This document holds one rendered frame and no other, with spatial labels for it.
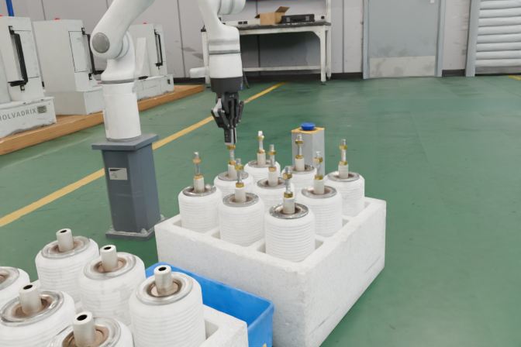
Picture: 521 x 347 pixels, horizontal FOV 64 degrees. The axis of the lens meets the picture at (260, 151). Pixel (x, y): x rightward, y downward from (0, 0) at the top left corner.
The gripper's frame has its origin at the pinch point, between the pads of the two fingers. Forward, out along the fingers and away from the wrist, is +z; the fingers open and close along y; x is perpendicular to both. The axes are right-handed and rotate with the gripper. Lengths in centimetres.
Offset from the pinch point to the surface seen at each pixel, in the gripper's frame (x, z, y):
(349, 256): -30.3, 22.2, -8.3
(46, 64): 239, -12, 152
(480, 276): -57, 35, 15
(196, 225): 1.1, 16.3, -16.0
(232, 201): -7.9, 9.9, -15.6
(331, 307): -28.6, 29.3, -16.2
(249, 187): -4.8, 12.0, -1.0
